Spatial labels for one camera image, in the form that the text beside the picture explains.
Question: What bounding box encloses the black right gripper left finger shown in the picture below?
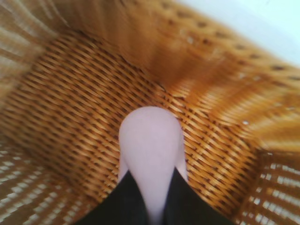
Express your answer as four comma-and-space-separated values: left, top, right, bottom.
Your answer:
77, 170, 150, 225

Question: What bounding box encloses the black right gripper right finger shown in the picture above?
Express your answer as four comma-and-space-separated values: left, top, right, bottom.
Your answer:
163, 168, 233, 225

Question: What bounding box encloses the pale pink peach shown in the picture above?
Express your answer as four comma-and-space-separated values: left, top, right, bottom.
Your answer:
118, 105, 188, 225

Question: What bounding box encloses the brown woven wicker basket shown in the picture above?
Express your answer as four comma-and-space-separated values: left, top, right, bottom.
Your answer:
0, 0, 300, 225

